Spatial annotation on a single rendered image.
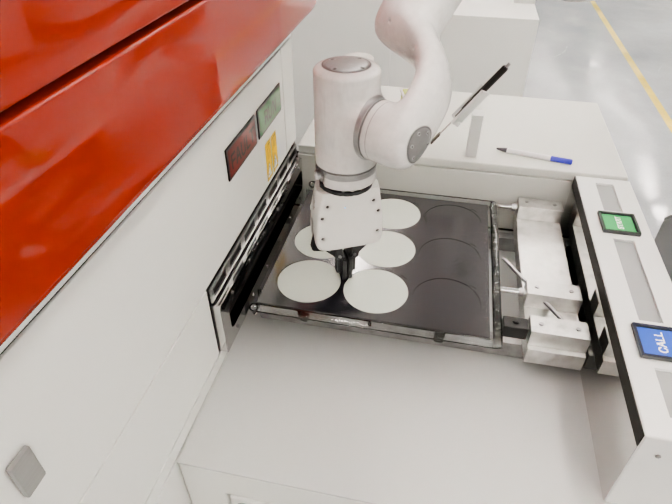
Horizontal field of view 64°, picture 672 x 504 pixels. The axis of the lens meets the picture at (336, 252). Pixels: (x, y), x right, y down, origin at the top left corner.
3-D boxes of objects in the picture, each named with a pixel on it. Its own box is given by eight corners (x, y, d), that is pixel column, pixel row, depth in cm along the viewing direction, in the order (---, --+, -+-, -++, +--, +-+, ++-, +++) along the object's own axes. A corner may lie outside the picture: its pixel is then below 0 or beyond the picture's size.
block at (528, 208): (515, 218, 102) (519, 205, 100) (515, 208, 104) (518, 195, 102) (560, 223, 100) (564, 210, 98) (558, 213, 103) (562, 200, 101)
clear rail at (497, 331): (491, 351, 75) (493, 344, 74) (489, 205, 104) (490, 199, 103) (502, 352, 74) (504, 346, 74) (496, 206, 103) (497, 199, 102)
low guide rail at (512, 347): (260, 317, 89) (258, 304, 87) (264, 309, 91) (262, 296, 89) (575, 367, 81) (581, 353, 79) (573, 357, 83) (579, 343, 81)
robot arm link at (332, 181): (320, 180, 69) (321, 199, 71) (385, 170, 71) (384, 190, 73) (306, 150, 75) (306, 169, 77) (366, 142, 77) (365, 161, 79)
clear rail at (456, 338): (248, 313, 81) (247, 306, 80) (251, 306, 82) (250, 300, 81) (502, 352, 74) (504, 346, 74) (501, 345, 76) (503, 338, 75)
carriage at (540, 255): (522, 362, 78) (527, 349, 76) (512, 221, 106) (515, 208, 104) (580, 371, 77) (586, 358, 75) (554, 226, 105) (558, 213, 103)
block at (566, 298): (523, 306, 83) (527, 292, 81) (522, 291, 86) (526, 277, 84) (577, 314, 82) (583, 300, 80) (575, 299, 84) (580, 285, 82)
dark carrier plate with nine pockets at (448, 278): (256, 304, 81) (256, 302, 81) (311, 187, 108) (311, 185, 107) (489, 340, 76) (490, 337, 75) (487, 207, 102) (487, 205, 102)
